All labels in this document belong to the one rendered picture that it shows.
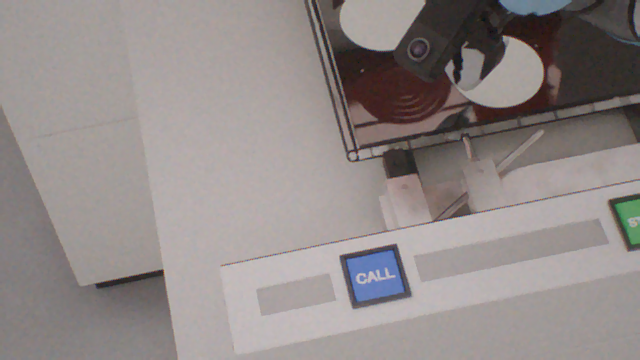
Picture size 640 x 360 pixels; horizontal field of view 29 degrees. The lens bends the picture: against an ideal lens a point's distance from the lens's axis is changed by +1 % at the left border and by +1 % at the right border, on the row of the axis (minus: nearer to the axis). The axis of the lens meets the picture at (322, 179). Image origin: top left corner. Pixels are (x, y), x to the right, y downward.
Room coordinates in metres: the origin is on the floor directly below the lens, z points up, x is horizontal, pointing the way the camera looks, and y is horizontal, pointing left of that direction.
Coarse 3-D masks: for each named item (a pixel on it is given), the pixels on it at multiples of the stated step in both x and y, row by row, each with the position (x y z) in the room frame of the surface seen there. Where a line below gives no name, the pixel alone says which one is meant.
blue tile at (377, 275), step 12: (384, 252) 0.58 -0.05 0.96; (348, 264) 0.57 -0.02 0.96; (360, 264) 0.57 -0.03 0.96; (372, 264) 0.56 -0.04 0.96; (384, 264) 0.56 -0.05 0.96; (396, 264) 0.56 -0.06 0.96; (348, 276) 0.56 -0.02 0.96; (360, 276) 0.55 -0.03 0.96; (372, 276) 0.55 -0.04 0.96; (384, 276) 0.55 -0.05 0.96; (396, 276) 0.55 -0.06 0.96; (360, 288) 0.54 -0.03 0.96; (372, 288) 0.54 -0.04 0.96; (384, 288) 0.54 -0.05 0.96; (396, 288) 0.54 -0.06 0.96; (360, 300) 0.53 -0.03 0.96
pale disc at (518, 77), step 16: (512, 48) 0.86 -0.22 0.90; (528, 48) 0.86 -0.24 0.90; (512, 64) 0.84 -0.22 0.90; (528, 64) 0.83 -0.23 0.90; (496, 80) 0.82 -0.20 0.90; (512, 80) 0.81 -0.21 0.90; (528, 80) 0.81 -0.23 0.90; (480, 96) 0.80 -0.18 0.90; (496, 96) 0.79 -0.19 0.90; (512, 96) 0.79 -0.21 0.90; (528, 96) 0.79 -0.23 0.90
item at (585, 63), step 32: (320, 0) 0.95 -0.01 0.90; (512, 32) 0.88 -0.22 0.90; (544, 32) 0.88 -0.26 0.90; (576, 32) 0.87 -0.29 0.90; (352, 64) 0.85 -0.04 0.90; (384, 64) 0.85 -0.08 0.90; (544, 64) 0.83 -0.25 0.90; (576, 64) 0.83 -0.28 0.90; (608, 64) 0.83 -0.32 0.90; (352, 96) 0.81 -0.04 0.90; (384, 96) 0.81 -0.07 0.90; (416, 96) 0.80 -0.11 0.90; (448, 96) 0.80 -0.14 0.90; (544, 96) 0.79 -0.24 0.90; (576, 96) 0.79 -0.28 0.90; (608, 96) 0.78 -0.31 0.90; (384, 128) 0.76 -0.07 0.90; (416, 128) 0.76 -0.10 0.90; (448, 128) 0.76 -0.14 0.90
